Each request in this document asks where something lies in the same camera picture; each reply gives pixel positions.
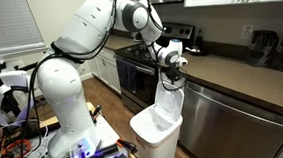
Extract stainless steel dishwasher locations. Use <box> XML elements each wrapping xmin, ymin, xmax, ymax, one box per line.
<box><xmin>175</xmin><ymin>74</ymin><xmax>283</xmax><ymax>158</ymax></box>

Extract dark slim bottle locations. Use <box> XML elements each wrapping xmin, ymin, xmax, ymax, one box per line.
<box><xmin>193</xmin><ymin>28</ymin><xmax>204</xmax><ymax>49</ymax></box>

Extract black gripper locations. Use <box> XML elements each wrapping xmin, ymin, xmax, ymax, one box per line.
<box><xmin>166</xmin><ymin>65</ymin><xmax>185</xmax><ymax>87</ymax></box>

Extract dark hanging towel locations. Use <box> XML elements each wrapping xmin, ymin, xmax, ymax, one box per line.
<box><xmin>115</xmin><ymin>57</ymin><xmax>139</xmax><ymax>95</ymax></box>

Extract white lower cabinets beside window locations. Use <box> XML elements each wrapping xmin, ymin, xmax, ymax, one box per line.
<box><xmin>88</xmin><ymin>46</ymin><xmax>122</xmax><ymax>96</ymax></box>

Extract white wall outlet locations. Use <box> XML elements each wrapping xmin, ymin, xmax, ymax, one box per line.
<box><xmin>239</xmin><ymin>23</ymin><xmax>256</xmax><ymax>41</ymax></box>

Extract orange black clamp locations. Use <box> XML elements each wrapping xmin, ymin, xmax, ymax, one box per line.
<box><xmin>115</xmin><ymin>136</ymin><xmax>139</xmax><ymax>156</ymax></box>

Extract white window blinds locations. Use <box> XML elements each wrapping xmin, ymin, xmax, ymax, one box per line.
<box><xmin>0</xmin><ymin>0</ymin><xmax>48</xmax><ymax>56</ymax></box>

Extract white strapped device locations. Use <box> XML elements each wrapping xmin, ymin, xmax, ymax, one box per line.
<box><xmin>0</xmin><ymin>70</ymin><xmax>36</xmax><ymax>128</ymax></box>

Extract white bin lid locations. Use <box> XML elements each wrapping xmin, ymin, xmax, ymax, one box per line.
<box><xmin>152</xmin><ymin>80</ymin><xmax>188</xmax><ymax>124</ymax></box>

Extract black coffee maker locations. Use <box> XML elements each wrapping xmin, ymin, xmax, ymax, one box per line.
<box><xmin>244</xmin><ymin>28</ymin><xmax>281</xmax><ymax>69</ymax></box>

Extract orange coiled cable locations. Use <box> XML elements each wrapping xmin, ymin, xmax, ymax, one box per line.
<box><xmin>0</xmin><ymin>138</ymin><xmax>34</xmax><ymax>158</ymax></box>

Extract black bowl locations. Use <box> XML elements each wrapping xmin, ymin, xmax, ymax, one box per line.
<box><xmin>187</xmin><ymin>45</ymin><xmax>210</xmax><ymax>58</ymax></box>

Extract black stainless stove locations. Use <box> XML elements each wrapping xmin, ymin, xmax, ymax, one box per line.
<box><xmin>112</xmin><ymin>19</ymin><xmax>202</xmax><ymax>117</ymax></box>

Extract black clamp handle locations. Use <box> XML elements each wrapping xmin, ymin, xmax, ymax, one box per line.
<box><xmin>90</xmin><ymin>104</ymin><xmax>104</xmax><ymax>125</ymax></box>

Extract white trash bin body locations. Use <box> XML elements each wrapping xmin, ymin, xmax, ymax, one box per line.
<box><xmin>127</xmin><ymin>101</ymin><xmax>186</xmax><ymax>158</ymax></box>

